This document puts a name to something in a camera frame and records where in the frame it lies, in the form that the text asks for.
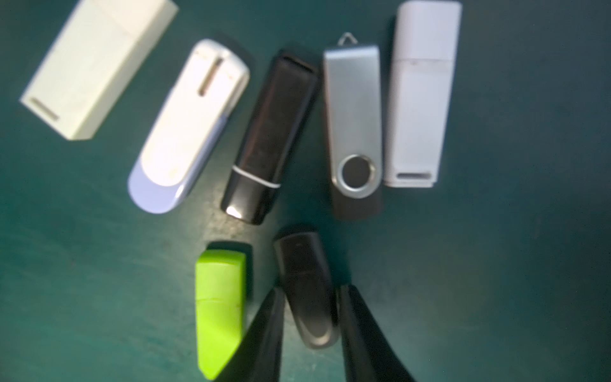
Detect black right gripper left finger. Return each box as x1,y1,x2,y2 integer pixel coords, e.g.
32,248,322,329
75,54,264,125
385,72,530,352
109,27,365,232
216,286,286,382

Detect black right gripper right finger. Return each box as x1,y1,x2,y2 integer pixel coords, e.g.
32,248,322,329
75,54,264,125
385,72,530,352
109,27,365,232
337,285,415,381

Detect lime green usb drive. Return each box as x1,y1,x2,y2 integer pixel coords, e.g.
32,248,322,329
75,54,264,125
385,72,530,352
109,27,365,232
195,249,247,380

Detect black usb drive white ring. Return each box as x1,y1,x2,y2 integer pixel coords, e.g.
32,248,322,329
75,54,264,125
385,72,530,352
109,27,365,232
220,49,321,226

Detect white lavender swivel usb drive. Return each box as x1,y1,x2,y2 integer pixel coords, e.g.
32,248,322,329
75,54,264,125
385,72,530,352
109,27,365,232
127,39,250,214

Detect white rectangular usb drive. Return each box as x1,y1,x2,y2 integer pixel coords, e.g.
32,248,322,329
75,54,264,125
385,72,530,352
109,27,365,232
383,1,462,188

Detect cream white usb drive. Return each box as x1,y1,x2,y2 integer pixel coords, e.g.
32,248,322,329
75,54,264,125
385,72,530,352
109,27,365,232
20,1,179,141

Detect silver swivel black usb drive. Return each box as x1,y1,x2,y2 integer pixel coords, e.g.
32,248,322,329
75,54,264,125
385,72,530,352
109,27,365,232
323,32,383,221

